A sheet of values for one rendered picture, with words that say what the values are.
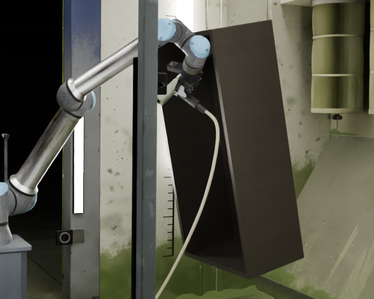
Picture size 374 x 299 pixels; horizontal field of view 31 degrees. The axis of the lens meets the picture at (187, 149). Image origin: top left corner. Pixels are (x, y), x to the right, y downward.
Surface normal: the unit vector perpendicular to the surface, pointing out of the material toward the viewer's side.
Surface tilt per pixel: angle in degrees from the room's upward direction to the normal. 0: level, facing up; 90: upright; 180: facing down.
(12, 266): 90
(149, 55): 90
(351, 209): 57
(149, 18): 90
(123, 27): 90
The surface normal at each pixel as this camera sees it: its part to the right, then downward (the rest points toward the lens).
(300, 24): 0.44, 0.06
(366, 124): -0.90, 0.01
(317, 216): -0.75, -0.53
